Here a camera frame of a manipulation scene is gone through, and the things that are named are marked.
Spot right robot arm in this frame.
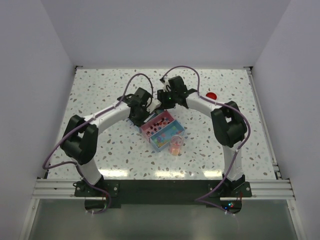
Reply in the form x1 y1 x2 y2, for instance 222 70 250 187
157 76 250 197

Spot lollipops pile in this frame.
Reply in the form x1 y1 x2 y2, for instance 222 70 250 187
144 117 172 135

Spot four-compartment candy tray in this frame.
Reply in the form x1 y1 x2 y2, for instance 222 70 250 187
128 110 185 152

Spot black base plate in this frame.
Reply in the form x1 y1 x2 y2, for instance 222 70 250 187
73 178 252 212

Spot clear plastic jar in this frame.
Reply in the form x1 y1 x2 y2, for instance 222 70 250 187
169 135 184 156

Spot aluminium frame rail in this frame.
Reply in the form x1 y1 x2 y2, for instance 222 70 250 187
33 66 295 211

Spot star candies pile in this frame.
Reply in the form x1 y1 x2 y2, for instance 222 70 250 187
151 127 182 149

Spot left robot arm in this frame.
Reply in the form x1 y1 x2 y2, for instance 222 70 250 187
59 87 161 196

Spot red jar lid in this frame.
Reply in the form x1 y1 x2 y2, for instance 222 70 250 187
205 92 218 100

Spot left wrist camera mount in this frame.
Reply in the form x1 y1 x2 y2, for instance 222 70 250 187
146 98 162 113

